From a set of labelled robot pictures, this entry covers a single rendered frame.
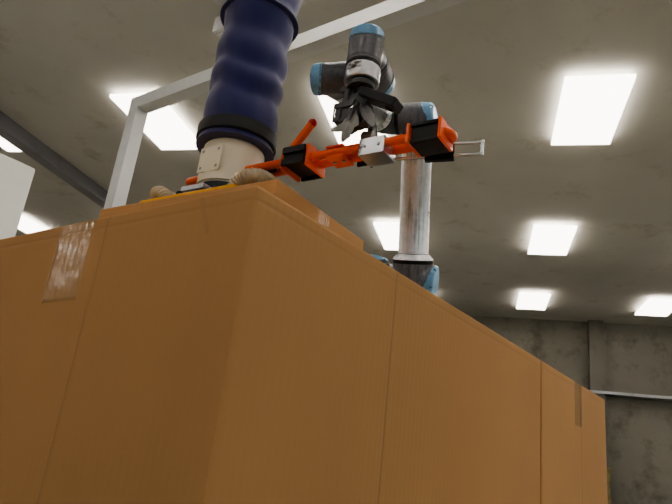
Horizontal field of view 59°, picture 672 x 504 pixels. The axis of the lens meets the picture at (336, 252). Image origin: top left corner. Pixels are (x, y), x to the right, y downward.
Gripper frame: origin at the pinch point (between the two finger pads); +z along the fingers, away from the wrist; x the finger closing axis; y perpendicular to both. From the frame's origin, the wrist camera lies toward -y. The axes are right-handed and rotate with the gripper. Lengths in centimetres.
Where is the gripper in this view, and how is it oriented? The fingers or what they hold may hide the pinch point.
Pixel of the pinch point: (360, 154)
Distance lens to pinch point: 145.9
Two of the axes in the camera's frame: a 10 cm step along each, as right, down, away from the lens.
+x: -5.4, -3.3, -7.7
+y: -8.3, 0.9, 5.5
